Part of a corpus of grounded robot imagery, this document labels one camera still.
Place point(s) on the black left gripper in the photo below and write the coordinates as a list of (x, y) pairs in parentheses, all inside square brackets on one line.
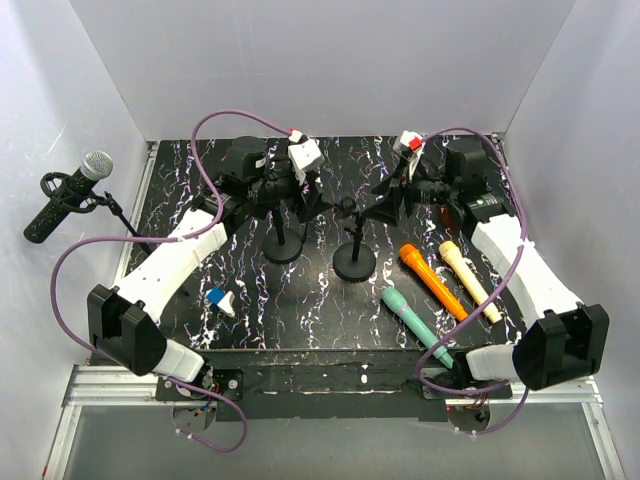
[(315, 203)]

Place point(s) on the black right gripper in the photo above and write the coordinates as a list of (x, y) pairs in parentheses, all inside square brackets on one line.
[(393, 191)]

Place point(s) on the black round-base stand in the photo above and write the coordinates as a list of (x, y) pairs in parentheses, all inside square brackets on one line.
[(354, 261), (281, 245)]

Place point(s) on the orange microphone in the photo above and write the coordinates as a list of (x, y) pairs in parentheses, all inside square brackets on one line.
[(413, 259)]

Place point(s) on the cream wooden microphone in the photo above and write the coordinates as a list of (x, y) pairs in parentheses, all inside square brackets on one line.
[(452, 255)]

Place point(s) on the mint green toy microphone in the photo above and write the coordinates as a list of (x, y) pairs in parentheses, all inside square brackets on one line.
[(399, 306)]

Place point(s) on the silver-headed black microphone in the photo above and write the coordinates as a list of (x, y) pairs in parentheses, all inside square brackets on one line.
[(68, 194)]

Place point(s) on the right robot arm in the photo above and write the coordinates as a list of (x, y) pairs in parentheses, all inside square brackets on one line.
[(565, 339)]

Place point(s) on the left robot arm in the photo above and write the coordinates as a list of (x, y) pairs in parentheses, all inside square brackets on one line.
[(249, 184)]

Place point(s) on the brown wooden metronome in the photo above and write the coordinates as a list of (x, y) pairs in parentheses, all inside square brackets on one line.
[(450, 217)]

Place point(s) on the blue and white toy block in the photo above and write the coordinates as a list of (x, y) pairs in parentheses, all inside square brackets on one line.
[(222, 300)]

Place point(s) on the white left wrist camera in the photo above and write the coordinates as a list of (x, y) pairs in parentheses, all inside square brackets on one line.
[(304, 154)]

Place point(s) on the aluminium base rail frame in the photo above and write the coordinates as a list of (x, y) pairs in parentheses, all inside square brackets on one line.
[(330, 384)]

